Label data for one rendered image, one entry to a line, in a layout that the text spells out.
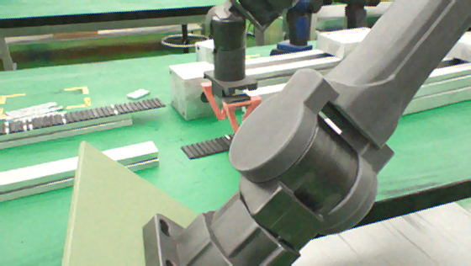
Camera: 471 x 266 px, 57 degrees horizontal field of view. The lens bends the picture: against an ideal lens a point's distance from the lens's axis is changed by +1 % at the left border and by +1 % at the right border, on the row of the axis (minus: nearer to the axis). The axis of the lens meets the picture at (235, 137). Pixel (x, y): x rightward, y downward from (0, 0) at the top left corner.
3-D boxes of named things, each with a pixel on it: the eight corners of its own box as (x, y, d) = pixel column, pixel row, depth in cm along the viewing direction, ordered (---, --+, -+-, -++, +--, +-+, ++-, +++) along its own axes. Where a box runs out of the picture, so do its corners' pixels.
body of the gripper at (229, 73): (233, 76, 83) (233, 38, 80) (258, 92, 75) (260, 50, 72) (203, 81, 81) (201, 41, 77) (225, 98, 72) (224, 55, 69)
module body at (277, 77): (224, 113, 96) (223, 77, 93) (206, 98, 104) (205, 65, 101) (468, 66, 128) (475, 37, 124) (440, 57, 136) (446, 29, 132)
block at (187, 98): (190, 125, 91) (187, 82, 87) (171, 104, 101) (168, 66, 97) (228, 117, 94) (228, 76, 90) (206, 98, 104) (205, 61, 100)
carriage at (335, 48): (341, 70, 106) (345, 42, 103) (314, 58, 115) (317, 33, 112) (390, 61, 112) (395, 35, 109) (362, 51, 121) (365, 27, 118)
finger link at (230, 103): (243, 121, 84) (244, 75, 79) (261, 135, 78) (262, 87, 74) (211, 128, 81) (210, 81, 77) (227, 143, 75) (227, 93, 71)
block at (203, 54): (223, 87, 112) (222, 51, 107) (197, 77, 119) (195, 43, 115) (251, 79, 118) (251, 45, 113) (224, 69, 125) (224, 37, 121)
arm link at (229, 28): (214, 15, 69) (249, 13, 70) (209, 7, 75) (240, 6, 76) (215, 57, 72) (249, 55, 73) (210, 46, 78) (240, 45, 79)
